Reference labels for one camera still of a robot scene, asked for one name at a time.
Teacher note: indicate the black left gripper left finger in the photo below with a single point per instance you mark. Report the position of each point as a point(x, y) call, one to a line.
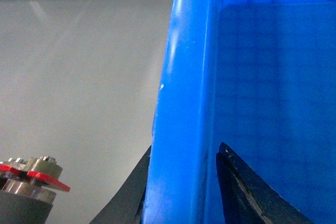
point(126, 206)

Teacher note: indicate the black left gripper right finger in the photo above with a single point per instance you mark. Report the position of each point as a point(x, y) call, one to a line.
point(246, 197)

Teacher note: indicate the large blue plastic crate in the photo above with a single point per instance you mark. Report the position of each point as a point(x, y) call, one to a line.
point(258, 75)

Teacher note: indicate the red circuit board assembly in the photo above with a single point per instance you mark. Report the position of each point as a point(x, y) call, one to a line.
point(36, 178)

